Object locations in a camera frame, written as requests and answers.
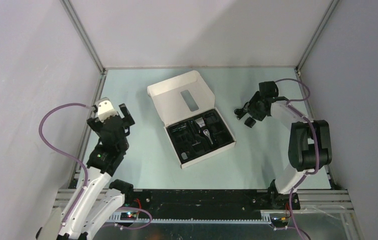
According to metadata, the black clipper guard comb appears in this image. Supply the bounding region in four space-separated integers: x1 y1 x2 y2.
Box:
244 117 256 128

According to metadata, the black charging cable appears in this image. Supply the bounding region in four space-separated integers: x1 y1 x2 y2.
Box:
234 100 251 121

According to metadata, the white cardboard kit box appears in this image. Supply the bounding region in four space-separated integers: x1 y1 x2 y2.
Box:
147 69 236 170

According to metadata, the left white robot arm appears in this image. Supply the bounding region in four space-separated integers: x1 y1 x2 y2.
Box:
38 98 135 240

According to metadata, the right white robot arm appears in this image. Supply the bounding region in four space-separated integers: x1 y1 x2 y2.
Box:
242 81 332 209

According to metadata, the silver black hair clipper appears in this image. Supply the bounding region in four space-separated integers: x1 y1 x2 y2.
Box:
195 117 214 145

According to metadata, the black plastic tray insert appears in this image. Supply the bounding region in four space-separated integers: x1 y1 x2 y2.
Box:
165 109 236 168

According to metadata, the left control board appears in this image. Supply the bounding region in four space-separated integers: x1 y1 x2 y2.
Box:
119 211 139 222

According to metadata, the control board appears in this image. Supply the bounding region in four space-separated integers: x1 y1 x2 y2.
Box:
119 211 139 222
270 216 291 228

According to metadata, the right control board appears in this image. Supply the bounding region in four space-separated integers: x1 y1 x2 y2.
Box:
270 216 291 228

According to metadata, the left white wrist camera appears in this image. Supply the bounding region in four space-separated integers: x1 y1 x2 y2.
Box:
93 97 119 122

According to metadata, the aluminium frame rail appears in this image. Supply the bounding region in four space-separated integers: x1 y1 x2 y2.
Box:
59 0 107 75

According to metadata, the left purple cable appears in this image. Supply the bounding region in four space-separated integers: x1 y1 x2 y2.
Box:
39 102 95 229

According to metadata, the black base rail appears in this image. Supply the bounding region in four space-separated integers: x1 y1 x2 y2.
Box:
125 189 300 221

